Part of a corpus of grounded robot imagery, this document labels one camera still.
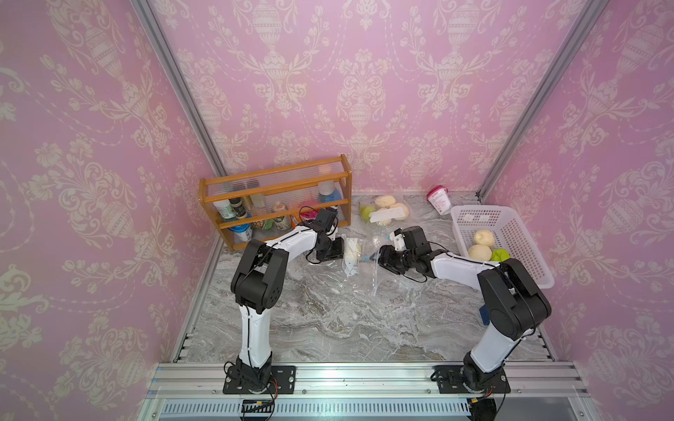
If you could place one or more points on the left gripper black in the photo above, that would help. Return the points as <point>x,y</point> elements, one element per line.
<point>339,253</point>

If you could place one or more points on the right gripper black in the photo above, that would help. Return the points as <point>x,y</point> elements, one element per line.
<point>386,259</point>

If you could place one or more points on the beige pear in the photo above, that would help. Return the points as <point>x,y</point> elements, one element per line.
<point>353,249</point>
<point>480,252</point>
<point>485,238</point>

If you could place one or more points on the clear zip-top bag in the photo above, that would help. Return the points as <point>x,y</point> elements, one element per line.
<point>380,235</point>
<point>365,277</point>

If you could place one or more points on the green pear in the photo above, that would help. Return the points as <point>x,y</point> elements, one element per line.
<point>365,212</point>
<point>500,255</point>

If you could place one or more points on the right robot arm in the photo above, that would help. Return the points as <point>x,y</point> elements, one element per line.
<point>513,302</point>

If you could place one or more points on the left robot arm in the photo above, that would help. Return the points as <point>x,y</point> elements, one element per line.
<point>257,285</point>

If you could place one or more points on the pink lid cup on shelf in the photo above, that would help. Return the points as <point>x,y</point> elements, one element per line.
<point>308,210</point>

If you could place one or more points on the blue white bottle on shelf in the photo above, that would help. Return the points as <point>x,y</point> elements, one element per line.
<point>329,192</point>

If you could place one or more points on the pink lid yogurt cup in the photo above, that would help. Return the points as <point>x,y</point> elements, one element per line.
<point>439,198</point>

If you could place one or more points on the blue lid cup lower shelf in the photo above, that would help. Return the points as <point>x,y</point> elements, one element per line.
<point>244,233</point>

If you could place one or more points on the wooden shelf rack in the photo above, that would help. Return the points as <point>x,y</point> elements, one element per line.
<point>272,197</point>

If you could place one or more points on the dark spice jar on shelf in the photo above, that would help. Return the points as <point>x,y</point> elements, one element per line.
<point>238,208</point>

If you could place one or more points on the blue cube block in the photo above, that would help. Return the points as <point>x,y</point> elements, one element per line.
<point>484,314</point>

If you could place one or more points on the white green bottle on shelf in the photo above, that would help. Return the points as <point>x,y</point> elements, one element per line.
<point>225,209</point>

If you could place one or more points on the white plastic basket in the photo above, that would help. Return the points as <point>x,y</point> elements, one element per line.
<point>510,234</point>

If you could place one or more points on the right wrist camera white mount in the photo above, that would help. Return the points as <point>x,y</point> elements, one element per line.
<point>410,239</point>

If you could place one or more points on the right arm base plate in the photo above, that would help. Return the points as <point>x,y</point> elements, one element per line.
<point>458,379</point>

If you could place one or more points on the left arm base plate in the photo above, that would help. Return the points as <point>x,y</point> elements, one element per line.
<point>274,379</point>

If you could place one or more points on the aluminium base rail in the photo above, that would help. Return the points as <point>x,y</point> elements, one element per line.
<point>540,390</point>

